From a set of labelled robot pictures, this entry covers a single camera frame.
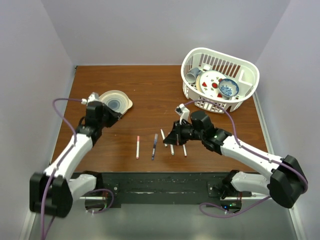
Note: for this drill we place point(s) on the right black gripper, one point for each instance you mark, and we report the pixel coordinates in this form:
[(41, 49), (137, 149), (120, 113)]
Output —
[(175, 136)]

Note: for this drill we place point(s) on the white pen red tip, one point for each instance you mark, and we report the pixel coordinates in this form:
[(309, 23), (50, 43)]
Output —
[(184, 150)]

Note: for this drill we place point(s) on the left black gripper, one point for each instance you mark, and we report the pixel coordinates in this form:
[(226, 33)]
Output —
[(114, 116)]

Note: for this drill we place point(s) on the white pen pink end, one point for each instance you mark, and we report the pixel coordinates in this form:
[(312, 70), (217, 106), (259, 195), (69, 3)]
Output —
[(137, 147)]

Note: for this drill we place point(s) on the white pen green tip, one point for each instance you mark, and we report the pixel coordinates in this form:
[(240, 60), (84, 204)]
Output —
[(172, 150)]

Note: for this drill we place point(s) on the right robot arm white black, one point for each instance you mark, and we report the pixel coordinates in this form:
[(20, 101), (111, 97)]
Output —
[(280, 178)]

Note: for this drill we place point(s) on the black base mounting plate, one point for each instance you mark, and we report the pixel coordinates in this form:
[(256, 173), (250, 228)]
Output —
[(167, 188)]

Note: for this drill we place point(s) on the blue pen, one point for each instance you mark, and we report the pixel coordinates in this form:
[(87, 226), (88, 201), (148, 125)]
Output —
[(154, 147)]

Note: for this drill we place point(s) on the grey ceramic mug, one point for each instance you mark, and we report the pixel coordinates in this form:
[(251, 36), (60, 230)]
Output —
[(192, 75)]

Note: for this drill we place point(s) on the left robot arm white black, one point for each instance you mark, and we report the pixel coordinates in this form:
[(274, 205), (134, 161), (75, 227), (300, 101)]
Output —
[(53, 191)]

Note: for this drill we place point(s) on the white plate red fruit pattern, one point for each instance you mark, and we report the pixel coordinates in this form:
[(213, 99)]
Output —
[(208, 82)]

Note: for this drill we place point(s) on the beige plate blue rings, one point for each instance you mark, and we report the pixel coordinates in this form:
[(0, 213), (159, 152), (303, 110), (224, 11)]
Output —
[(117, 102)]

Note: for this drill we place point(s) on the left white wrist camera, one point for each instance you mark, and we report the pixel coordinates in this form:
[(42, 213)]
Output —
[(93, 97)]

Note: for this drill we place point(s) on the white plastic dish basket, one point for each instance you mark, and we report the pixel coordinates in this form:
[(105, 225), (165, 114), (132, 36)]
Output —
[(243, 72)]

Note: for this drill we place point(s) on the blue white patterned bowl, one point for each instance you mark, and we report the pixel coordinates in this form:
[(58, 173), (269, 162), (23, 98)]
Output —
[(228, 87)]

